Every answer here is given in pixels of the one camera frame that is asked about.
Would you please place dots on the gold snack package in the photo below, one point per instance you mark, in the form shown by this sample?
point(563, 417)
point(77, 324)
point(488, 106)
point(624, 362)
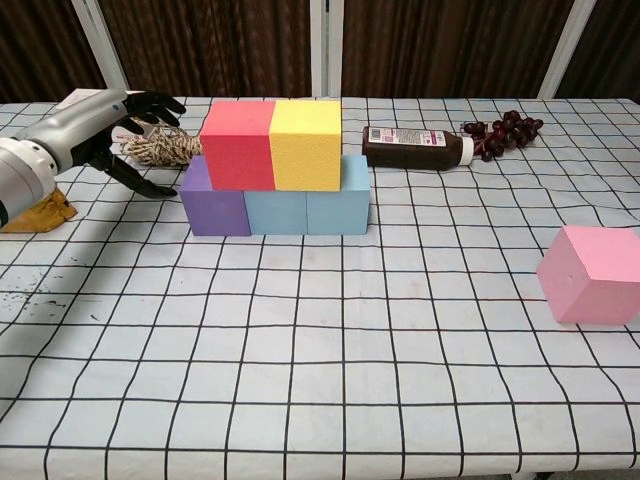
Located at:
point(50, 215)

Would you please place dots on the dark brown curtain panel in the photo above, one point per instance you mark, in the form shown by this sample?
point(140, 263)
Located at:
point(35, 50)
point(440, 45)
point(210, 45)
point(615, 45)

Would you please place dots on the purple foam cube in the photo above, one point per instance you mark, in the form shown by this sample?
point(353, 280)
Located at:
point(215, 215)

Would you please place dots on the light blue foam cube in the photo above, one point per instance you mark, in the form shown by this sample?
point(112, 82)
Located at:
point(275, 212)
point(340, 212)

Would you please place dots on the dark brown labelled bottle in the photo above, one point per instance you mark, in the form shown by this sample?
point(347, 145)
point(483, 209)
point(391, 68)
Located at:
point(410, 150)

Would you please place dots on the white cardboard box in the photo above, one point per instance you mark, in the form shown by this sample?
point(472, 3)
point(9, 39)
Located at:
point(72, 102)

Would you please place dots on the dark red grape bunch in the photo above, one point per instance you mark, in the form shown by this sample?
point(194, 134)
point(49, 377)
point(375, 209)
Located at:
point(515, 130)

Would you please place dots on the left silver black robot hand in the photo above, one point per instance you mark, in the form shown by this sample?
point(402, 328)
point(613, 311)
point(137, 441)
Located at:
point(80, 127)

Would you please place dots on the pink foam cube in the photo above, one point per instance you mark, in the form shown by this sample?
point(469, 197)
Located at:
point(590, 280)

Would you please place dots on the red foam cube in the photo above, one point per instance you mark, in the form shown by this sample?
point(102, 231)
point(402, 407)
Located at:
point(235, 150)

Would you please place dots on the white partition frame post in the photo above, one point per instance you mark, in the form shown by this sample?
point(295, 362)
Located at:
point(325, 50)
point(565, 55)
point(100, 50)

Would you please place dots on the yellow foam cube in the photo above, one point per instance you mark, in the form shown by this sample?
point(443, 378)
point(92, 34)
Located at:
point(305, 150)

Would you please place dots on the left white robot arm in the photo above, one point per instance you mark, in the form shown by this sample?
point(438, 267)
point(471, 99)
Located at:
point(22, 185)

